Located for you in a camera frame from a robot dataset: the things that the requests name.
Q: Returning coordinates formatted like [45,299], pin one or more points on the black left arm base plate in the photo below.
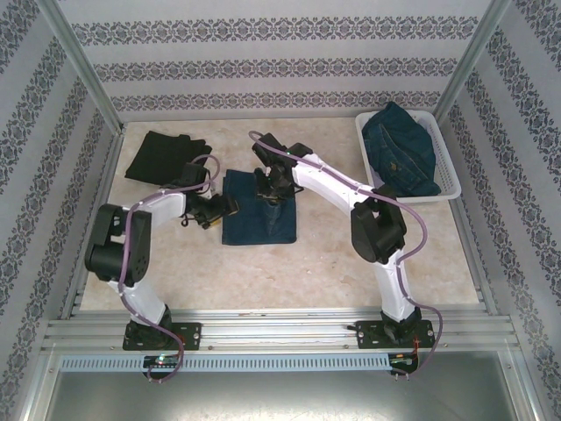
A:
[190,335]

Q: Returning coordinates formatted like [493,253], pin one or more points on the white plastic mesh basket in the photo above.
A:
[449,180]

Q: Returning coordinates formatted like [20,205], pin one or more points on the small circuit board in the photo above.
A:
[403,358]
[160,361]

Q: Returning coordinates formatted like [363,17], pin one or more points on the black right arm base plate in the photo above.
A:
[368,335]

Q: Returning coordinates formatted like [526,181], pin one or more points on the aluminium cross rail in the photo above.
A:
[271,329]

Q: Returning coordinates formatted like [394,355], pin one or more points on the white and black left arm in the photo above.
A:
[149,302]

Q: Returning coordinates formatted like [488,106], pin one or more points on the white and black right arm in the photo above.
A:
[394,289]

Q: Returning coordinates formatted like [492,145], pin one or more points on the buttoned dark denim skirt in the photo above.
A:
[403,153]

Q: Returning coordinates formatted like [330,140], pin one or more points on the plain dark denim skirt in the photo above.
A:
[245,219]

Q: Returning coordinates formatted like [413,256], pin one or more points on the grey metal sheet panel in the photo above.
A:
[280,399]

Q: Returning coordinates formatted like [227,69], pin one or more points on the black skirt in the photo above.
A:
[162,153]

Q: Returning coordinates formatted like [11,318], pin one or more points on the aluminium frame post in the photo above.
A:
[471,61]
[87,70]

